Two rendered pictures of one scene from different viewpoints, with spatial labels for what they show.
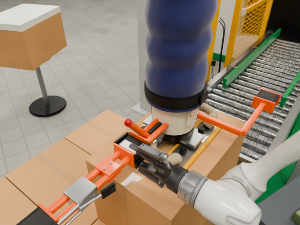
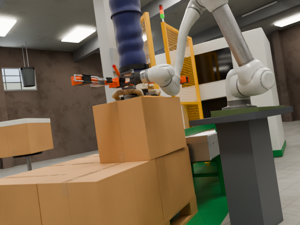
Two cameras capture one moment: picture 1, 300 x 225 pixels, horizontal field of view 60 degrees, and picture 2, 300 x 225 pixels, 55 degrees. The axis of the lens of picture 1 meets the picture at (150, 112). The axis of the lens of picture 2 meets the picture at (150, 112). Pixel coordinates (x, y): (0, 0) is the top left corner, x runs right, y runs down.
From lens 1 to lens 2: 160 cm
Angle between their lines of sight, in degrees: 39
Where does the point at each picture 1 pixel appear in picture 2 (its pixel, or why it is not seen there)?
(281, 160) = (178, 58)
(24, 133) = not seen: hidden behind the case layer
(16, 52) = (19, 140)
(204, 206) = (150, 70)
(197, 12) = (134, 27)
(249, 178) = not seen: hidden behind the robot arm
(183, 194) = (142, 73)
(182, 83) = (135, 56)
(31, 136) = not seen: hidden behind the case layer
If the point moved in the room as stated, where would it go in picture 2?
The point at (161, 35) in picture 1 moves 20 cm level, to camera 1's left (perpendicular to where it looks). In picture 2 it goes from (122, 37) to (95, 40)
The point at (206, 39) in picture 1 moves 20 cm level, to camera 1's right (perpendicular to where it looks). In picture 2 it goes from (140, 39) to (167, 36)
